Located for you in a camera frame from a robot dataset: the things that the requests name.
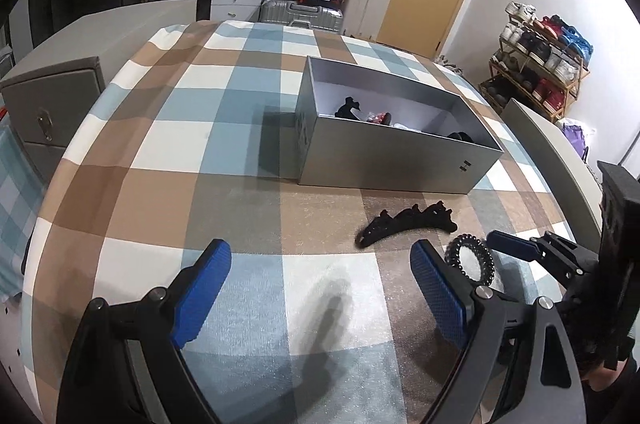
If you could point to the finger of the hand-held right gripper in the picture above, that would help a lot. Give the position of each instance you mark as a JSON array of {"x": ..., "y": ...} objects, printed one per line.
[{"x": 510, "y": 246}]

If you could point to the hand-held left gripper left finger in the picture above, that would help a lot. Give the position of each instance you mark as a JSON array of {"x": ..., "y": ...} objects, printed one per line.
[{"x": 200, "y": 299}]

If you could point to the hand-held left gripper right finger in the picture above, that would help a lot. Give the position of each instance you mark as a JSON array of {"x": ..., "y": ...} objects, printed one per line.
[{"x": 440, "y": 299}]

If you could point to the black toothed headband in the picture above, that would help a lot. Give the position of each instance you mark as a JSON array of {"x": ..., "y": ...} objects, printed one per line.
[{"x": 460, "y": 137}]

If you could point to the silver cardboard box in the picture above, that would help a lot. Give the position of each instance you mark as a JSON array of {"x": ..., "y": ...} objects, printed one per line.
[{"x": 390, "y": 159}]

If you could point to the red flower hair clip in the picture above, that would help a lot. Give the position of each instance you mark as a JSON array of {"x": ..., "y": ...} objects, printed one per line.
[{"x": 380, "y": 118}]

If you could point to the person's right forearm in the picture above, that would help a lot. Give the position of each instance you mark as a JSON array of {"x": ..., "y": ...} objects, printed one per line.
[{"x": 615, "y": 399}]

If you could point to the purple bag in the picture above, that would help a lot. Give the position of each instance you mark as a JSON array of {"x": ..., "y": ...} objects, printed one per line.
[{"x": 575, "y": 137}]

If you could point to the plaid bed sheet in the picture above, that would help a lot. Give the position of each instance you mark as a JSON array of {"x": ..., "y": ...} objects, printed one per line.
[{"x": 200, "y": 154}]

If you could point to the wooden shoe rack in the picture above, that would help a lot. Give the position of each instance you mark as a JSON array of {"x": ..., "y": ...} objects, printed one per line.
[{"x": 567, "y": 99}]

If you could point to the rows of shoes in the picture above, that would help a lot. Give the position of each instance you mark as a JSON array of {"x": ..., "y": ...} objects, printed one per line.
[{"x": 545, "y": 49}]

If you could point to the grey nightstand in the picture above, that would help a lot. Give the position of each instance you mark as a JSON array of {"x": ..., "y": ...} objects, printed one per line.
[{"x": 55, "y": 104}]

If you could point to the grey bedside drawer cabinet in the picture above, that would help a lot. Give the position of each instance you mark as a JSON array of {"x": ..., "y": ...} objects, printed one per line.
[{"x": 100, "y": 29}]

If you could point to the silver suitcase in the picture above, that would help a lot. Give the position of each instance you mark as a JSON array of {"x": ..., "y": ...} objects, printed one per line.
[{"x": 290, "y": 12}]

